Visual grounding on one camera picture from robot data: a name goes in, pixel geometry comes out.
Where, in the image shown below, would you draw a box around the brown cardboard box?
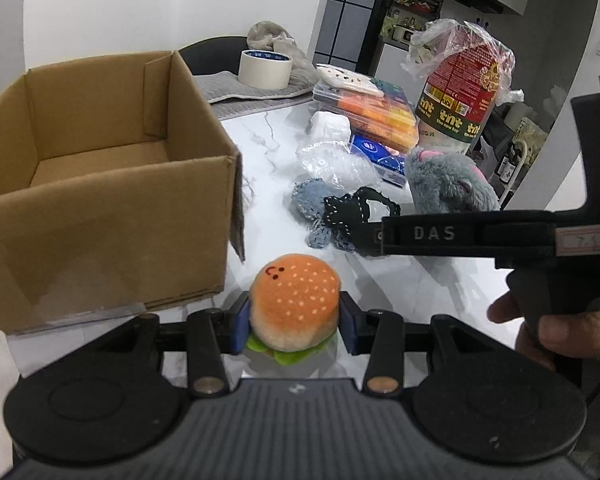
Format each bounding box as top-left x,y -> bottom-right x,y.
0,51 -> 245,334

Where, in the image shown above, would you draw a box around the beige cloth on chair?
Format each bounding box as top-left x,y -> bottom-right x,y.
247,21 -> 318,81

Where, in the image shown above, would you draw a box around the grey folded mat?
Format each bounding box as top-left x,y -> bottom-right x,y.
194,70 -> 315,120

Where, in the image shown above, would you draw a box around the black chair backrest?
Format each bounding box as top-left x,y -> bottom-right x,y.
178,36 -> 248,76

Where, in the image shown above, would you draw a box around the grey plush mouse toy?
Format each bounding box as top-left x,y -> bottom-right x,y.
405,148 -> 500,214

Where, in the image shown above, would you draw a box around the person's right hand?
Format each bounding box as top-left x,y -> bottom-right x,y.
486,270 -> 600,368

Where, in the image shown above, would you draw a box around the stacked colourful bead boxes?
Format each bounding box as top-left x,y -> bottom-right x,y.
313,79 -> 419,154

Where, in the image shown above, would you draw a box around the white card pack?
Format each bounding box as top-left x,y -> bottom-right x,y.
316,64 -> 385,98

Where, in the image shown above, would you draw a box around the red tnt snack tub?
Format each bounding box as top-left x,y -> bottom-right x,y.
403,18 -> 524,130

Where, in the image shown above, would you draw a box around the white bucket under tub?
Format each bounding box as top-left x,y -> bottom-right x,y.
418,116 -> 482,154

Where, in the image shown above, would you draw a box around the black stitched fabric piece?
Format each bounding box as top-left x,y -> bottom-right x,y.
323,186 -> 401,257

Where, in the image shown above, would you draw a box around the masking tape roll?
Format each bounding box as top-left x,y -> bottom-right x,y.
238,50 -> 292,90

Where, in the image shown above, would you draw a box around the plush hamburger toy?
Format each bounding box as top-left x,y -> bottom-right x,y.
247,254 -> 341,366

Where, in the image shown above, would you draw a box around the clear plastic bag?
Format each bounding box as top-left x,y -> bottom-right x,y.
297,140 -> 381,192

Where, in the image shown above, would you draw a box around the blue tissue packet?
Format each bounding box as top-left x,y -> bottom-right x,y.
350,134 -> 406,188

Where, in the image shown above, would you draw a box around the white tissue ball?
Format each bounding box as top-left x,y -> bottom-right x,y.
306,110 -> 351,145

